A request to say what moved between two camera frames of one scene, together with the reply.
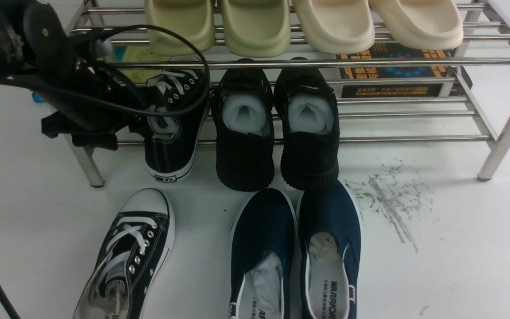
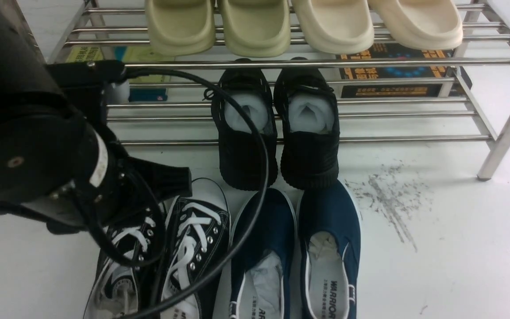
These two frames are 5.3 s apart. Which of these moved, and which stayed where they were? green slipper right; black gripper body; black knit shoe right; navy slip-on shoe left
Moved: black gripper body
Stayed: green slipper right; black knit shoe right; navy slip-on shoe left
